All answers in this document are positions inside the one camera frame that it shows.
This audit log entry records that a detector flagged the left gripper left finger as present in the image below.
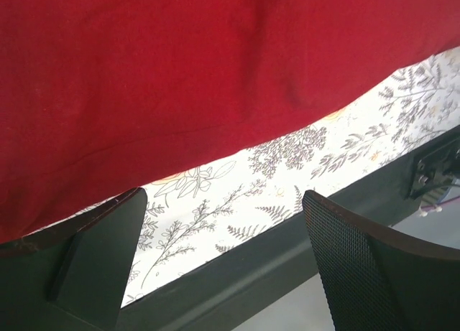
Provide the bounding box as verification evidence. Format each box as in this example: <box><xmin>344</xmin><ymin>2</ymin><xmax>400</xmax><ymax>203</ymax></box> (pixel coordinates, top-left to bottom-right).
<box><xmin>1</xmin><ymin>188</ymin><xmax>147</xmax><ymax>330</ymax></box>

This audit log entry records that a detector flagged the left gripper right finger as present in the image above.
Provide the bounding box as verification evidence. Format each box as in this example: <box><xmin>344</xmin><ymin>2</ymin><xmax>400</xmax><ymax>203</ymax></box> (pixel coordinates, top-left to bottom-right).
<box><xmin>303</xmin><ymin>190</ymin><xmax>459</xmax><ymax>331</ymax></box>

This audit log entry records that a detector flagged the red t shirt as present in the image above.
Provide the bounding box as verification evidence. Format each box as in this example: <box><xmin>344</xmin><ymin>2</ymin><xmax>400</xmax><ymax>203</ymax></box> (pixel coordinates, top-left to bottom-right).
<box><xmin>1</xmin><ymin>0</ymin><xmax>459</xmax><ymax>242</ymax></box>

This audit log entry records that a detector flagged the floral table mat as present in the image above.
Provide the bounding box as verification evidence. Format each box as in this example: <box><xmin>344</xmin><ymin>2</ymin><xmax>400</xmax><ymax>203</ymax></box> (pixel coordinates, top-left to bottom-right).
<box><xmin>32</xmin><ymin>45</ymin><xmax>460</xmax><ymax>309</ymax></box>

